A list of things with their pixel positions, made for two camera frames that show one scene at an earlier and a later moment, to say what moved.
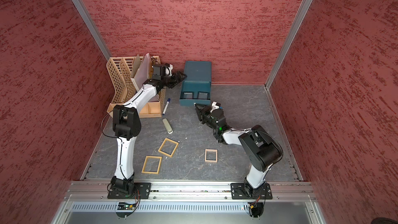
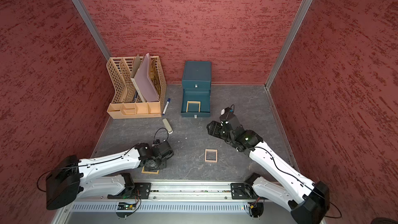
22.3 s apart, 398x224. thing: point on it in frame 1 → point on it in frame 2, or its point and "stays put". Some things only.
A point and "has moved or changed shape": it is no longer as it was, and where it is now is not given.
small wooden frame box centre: x=211 y=150 stays put
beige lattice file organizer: x=119 y=69 stays put
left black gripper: x=176 y=81 → x=162 y=166
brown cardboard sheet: x=136 y=65 stays put
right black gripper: x=200 y=115 → x=214 y=128
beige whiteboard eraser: x=167 y=126 stays put
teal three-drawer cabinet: x=196 y=88 has moved or changed shape
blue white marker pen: x=166 y=106 stays put
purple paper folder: x=142 y=73 stays put
